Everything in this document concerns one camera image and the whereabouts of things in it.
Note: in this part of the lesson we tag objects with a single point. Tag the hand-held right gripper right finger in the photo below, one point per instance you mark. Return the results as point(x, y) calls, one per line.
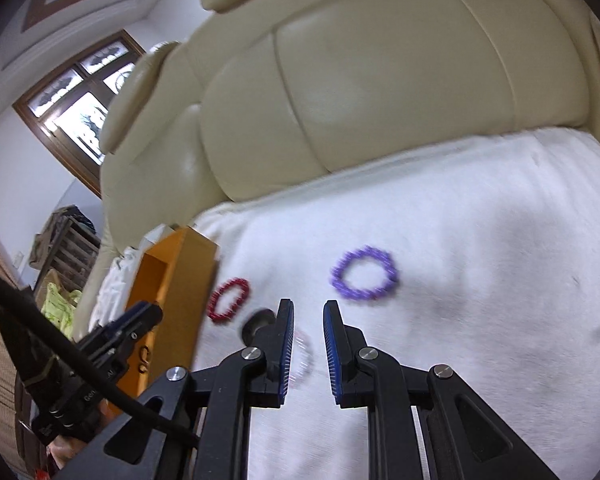
point(330, 355)

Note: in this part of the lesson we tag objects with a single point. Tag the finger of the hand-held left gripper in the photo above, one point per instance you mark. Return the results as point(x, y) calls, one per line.
point(117, 321)
point(149, 313)

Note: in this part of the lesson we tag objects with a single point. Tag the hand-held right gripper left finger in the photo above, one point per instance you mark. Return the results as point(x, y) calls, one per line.
point(286, 355)

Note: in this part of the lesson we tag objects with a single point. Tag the orange cardboard box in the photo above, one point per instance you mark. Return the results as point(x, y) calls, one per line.
point(180, 285)

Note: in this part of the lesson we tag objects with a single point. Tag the black scrunchie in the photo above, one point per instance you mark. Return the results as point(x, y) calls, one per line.
point(252, 327)

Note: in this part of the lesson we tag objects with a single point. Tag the green seat cushion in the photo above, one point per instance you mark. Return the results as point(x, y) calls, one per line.
point(60, 305)

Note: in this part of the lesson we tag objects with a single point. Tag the wooden crib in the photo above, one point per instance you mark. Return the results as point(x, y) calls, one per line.
point(75, 255)

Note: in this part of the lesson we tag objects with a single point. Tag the pile of drab clothes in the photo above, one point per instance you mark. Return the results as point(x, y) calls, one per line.
point(62, 220)

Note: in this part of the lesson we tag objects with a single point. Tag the white blanket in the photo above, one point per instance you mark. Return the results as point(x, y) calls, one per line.
point(480, 260)

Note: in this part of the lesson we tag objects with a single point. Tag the brown wooden glass door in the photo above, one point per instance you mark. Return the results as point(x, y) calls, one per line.
point(70, 125)

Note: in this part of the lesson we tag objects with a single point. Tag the cream leather sofa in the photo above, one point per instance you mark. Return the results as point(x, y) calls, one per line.
point(380, 85)

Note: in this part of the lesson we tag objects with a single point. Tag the white wall socket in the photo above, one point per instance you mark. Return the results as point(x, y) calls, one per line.
point(20, 260)

